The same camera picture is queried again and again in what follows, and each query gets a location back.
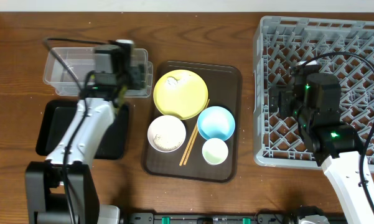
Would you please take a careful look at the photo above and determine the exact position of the white tissue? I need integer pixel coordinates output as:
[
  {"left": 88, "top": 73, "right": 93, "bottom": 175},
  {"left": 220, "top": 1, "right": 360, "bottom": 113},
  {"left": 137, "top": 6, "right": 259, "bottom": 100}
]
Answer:
[{"left": 165, "top": 77, "right": 187, "bottom": 89}]

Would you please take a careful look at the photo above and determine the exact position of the white bowl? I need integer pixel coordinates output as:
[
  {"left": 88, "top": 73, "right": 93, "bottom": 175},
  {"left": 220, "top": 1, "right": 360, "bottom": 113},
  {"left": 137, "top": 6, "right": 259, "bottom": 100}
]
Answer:
[{"left": 147, "top": 115, "right": 186, "bottom": 153}]

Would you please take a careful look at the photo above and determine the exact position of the green snack wrapper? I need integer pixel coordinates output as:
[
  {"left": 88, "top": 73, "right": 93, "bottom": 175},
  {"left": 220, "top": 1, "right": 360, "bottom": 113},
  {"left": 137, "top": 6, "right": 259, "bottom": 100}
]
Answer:
[{"left": 116, "top": 85, "right": 128, "bottom": 108}]

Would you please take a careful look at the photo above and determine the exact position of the rice grains pile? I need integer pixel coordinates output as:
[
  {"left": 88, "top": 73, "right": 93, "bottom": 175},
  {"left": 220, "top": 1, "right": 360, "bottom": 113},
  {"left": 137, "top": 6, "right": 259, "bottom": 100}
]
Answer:
[{"left": 153, "top": 134, "right": 180, "bottom": 152}]

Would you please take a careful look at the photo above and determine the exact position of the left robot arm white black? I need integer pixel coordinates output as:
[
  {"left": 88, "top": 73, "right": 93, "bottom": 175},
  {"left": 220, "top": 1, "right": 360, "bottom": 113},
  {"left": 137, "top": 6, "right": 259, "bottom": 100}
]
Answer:
[{"left": 25, "top": 63, "right": 146, "bottom": 223}]

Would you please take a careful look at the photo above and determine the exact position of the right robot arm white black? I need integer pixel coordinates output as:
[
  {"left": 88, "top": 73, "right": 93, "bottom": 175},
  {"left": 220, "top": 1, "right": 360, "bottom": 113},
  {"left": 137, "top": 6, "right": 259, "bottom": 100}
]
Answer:
[{"left": 269, "top": 73, "right": 374, "bottom": 223}]

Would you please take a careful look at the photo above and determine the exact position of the grey dishwasher rack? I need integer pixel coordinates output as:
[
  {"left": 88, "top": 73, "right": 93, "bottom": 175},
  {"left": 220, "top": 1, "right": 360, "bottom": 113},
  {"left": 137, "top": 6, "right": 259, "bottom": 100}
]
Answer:
[{"left": 253, "top": 16, "right": 374, "bottom": 172}]

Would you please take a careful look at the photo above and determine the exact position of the yellow plate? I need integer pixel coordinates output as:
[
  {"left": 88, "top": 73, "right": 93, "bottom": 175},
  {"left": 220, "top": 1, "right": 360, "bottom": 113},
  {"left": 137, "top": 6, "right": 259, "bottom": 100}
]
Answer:
[{"left": 153, "top": 69, "right": 208, "bottom": 120}]

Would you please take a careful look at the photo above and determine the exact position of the clear plastic bin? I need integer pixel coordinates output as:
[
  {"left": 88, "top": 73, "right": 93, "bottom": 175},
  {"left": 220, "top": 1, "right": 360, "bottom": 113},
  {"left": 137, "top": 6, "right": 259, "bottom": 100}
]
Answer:
[{"left": 42, "top": 47, "right": 154, "bottom": 98}]

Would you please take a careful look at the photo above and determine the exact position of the blue bowl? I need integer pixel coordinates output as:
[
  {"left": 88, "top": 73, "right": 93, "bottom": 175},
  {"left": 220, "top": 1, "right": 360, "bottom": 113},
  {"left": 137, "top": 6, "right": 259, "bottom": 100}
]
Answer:
[{"left": 197, "top": 106, "right": 236, "bottom": 141}]

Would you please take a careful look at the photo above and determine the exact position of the wooden chopstick left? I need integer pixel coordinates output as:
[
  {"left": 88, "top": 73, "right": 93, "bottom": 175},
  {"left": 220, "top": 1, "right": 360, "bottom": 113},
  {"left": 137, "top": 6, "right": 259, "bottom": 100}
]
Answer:
[{"left": 179, "top": 98, "right": 210, "bottom": 166}]

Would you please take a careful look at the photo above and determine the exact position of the small white green cup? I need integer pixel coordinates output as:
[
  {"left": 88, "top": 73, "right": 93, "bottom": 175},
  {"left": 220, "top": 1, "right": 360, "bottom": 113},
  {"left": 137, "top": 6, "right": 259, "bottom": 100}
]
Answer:
[{"left": 202, "top": 138, "right": 228, "bottom": 166}]

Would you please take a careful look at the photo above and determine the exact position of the black tray bin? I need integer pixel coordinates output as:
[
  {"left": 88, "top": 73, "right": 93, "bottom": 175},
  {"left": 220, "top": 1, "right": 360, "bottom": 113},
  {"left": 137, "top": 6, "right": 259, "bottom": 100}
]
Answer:
[{"left": 35, "top": 100, "right": 129, "bottom": 160}]

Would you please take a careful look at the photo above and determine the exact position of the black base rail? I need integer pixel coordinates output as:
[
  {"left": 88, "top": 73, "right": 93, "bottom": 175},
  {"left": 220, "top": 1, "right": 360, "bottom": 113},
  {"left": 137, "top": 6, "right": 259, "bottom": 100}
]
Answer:
[{"left": 121, "top": 205, "right": 349, "bottom": 224}]

